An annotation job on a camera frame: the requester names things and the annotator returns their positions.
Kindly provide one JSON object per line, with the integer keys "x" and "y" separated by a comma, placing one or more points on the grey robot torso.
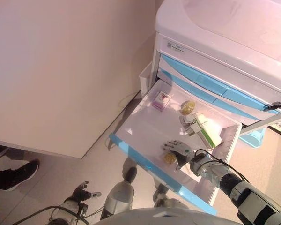
{"x": 166, "y": 218}

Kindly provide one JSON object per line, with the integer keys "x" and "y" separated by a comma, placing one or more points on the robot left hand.
{"x": 82, "y": 193}

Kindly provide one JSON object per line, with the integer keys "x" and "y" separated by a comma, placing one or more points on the robot right leg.
{"x": 166, "y": 199}

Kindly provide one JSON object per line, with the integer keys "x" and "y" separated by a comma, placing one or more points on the clear plastic side bin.
{"x": 145, "y": 79}

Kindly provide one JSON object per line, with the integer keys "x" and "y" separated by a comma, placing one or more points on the round yellow packet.
{"x": 188, "y": 107}

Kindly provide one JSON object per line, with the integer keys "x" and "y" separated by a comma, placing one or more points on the pink medicine box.
{"x": 161, "y": 99}

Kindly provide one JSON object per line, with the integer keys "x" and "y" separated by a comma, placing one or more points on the blue fronted cart drawer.
{"x": 140, "y": 122}
{"x": 201, "y": 86}
{"x": 175, "y": 64}

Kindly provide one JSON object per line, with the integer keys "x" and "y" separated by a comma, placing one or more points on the black cart key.
{"x": 279, "y": 105}

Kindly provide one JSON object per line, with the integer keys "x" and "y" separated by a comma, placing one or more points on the blue lidded waste bin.
{"x": 253, "y": 139}

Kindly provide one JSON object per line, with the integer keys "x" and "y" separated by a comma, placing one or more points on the green white medicine box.
{"x": 210, "y": 134}

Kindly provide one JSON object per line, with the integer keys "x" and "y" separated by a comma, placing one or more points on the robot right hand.
{"x": 182, "y": 150}

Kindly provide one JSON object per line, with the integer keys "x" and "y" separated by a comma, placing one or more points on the robot left leg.
{"x": 118, "y": 199}

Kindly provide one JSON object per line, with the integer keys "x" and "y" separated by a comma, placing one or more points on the white medical cart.
{"x": 224, "y": 23}

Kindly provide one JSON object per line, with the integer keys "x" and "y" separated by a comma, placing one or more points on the white capped medicine bottle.
{"x": 186, "y": 122}

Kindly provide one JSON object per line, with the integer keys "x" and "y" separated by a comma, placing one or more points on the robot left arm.
{"x": 65, "y": 208}

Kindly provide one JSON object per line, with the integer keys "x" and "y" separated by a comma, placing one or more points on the robot leg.
{"x": 118, "y": 199}
{"x": 166, "y": 199}

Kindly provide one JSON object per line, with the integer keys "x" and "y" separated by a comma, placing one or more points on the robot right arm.
{"x": 248, "y": 199}

